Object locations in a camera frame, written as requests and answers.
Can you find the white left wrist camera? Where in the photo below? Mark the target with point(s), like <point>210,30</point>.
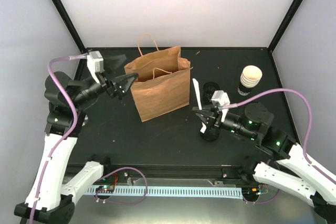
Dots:
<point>95,64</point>

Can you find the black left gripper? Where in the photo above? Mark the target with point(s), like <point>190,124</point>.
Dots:
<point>113,88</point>

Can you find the small circuit board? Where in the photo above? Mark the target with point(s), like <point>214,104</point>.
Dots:
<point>255,191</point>
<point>106,189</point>

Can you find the stack of black paper cups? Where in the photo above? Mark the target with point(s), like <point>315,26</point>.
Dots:
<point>249,78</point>

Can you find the black frame post right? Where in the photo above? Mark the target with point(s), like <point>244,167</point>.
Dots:
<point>284,25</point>

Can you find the right small circuit board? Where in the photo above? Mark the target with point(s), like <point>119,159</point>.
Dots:
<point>255,191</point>

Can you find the black front aluminium rail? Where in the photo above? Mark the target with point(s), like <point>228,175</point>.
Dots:
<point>227,173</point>

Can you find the black frame post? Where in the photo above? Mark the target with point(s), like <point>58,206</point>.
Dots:
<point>69,24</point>
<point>284,25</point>

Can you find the brown paper bag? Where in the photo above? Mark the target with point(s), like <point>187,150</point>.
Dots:
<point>164,80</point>

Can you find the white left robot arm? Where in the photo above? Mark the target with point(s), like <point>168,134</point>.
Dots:
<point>50,199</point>

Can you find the white slotted cable duct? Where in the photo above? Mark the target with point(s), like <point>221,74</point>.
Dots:
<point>177,191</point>

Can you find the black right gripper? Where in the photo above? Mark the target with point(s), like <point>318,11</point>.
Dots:
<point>210,122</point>

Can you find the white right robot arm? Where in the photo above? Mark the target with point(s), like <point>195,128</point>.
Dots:
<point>279,162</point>

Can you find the black frame post left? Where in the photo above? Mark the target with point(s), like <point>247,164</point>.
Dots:
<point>69,24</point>

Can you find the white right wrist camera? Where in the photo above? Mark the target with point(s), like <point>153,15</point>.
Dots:
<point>219,100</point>

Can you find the left small circuit board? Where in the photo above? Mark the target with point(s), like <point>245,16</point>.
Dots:
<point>106,189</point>

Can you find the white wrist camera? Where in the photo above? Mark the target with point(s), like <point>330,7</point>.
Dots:
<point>95,64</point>
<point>219,100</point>

